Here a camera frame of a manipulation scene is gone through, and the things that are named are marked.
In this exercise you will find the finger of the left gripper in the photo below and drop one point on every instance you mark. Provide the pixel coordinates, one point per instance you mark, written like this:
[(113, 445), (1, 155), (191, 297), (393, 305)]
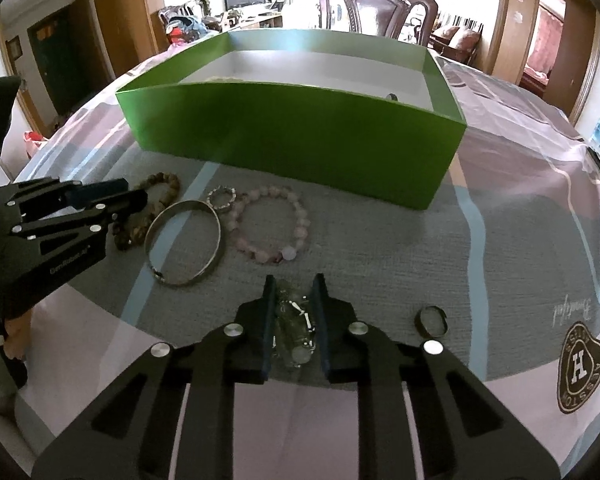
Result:
[(104, 189), (120, 205)]

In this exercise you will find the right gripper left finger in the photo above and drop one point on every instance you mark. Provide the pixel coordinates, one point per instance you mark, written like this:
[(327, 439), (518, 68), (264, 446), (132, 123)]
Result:
[(254, 346)]

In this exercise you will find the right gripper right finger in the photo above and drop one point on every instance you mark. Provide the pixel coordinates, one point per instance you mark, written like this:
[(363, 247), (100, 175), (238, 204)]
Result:
[(341, 352)]

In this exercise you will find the silver chain charm jewelry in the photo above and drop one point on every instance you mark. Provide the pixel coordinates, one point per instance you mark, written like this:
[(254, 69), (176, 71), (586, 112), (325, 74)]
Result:
[(294, 329)]

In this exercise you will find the silver metal bangle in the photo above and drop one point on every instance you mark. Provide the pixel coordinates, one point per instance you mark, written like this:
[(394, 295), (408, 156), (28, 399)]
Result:
[(184, 244)]

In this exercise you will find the white wristwatch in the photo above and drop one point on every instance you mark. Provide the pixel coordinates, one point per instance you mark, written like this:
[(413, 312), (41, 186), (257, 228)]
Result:
[(223, 79)]

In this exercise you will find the operator left hand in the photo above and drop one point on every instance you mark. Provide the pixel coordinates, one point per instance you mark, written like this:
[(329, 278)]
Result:
[(15, 336)]

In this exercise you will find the plaid tablecloth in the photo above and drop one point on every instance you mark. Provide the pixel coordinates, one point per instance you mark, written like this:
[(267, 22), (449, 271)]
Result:
[(509, 248)]

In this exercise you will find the chair with clothes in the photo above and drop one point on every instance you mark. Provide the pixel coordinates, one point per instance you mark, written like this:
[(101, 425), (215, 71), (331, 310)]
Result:
[(181, 26)]

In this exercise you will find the green cardboard box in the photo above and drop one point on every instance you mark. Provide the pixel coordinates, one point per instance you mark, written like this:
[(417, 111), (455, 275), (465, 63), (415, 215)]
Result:
[(312, 107)]

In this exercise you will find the wooden sofa with cushions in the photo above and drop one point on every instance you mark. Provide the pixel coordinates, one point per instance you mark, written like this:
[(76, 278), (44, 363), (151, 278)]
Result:
[(456, 38)]

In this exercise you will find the carved dark wooden chair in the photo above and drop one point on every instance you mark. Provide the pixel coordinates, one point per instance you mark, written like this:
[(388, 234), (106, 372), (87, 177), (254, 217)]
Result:
[(382, 18)]

